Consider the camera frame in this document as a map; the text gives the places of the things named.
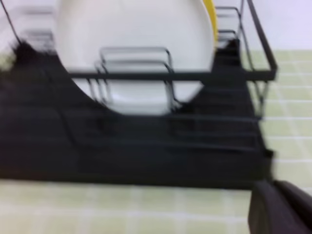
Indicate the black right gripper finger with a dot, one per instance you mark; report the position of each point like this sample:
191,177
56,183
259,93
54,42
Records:
279,207

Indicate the yellow plate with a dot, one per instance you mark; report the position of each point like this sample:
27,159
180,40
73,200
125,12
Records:
210,7

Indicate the white plate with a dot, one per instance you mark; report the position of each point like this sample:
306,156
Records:
138,44

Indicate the black wire dish rack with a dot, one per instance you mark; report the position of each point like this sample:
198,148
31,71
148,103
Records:
52,130

